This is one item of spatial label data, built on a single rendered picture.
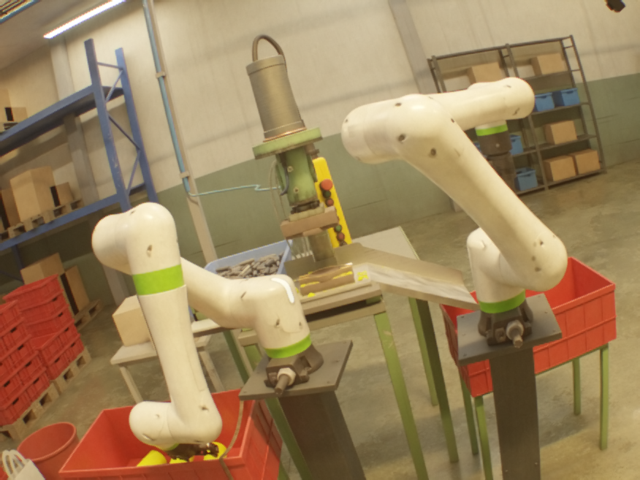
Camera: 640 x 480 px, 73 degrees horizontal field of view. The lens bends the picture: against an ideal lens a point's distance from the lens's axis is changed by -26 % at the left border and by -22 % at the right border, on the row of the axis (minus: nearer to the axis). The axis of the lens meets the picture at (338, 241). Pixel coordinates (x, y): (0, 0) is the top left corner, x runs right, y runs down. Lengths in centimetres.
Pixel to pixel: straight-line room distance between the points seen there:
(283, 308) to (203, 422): 37
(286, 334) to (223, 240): 588
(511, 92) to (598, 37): 685
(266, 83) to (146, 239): 74
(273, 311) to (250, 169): 572
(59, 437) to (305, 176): 251
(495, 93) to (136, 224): 83
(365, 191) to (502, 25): 309
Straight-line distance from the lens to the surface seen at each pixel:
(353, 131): 103
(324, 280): 170
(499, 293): 124
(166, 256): 107
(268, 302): 130
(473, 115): 118
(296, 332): 134
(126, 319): 339
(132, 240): 108
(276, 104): 162
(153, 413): 120
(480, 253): 121
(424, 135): 89
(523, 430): 146
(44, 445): 354
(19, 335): 469
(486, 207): 99
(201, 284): 136
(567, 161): 719
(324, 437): 147
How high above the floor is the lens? 149
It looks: 12 degrees down
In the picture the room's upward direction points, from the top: 16 degrees counter-clockwise
